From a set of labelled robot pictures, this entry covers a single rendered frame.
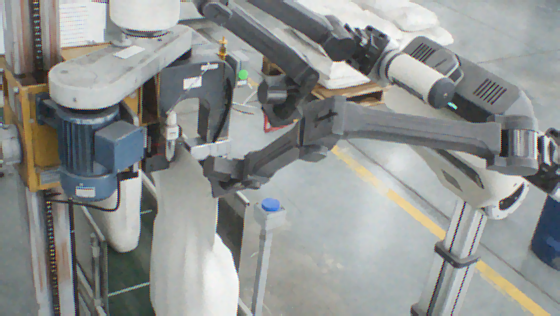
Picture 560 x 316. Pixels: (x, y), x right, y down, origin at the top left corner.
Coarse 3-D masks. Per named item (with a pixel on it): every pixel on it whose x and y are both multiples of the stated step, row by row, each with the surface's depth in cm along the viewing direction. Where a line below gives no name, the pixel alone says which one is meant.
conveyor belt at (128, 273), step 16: (0, 112) 343; (144, 208) 287; (144, 224) 277; (144, 240) 268; (112, 256) 257; (128, 256) 258; (144, 256) 260; (112, 272) 249; (128, 272) 250; (144, 272) 252; (112, 288) 242; (128, 288) 243; (144, 288) 244; (112, 304) 235; (128, 304) 236; (144, 304) 237
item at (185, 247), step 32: (192, 160) 193; (160, 192) 216; (192, 192) 197; (160, 224) 210; (192, 224) 201; (160, 256) 212; (192, 256) 195; (224, 256) 195; (160, 288) 216; (192, 288) 195; (224, 288) 195
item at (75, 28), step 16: (0, 0) 412; (64, 0) 435; (80, 0) 441; (0, 16) 417; (64, 16) 439; (80, 16) 447; (96, 16) 453; (0, 32) 422; (64, 32) 445; (80, 32) 452; (96, 32) 459; (0, 48) 427; (0, 80) 440
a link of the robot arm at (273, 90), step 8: (264, 80) 170; (272, 80) 170; (280, 80) 171; (288, 80) 172; (304, 80) 168; (312, 80) 168; (264, 88) 170; (272, 88) 169; (280, 88) 170; (296, 88) 171; (304, 88) 170; (312, 88) 171; (264, 96) 170; (272, 96) 170; (280, 96) 171; (264, 104) 172
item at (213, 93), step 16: (192, 32) 208; (192, 48) 197; (208, 48) 199; (176, 64) 185; (192, 64) 187; (224, 64) 193; (176, 80) 186; (208, 80) 192; (224, 80) 195; (160, 96) 186; (176, 96) 189; (192, 96) 192; (208, 96) 195; (224, 96) 198; (160, 112) 189; (208, 112) 199; (224, 112) 202; (208, 128) 202; (224, 128) 205
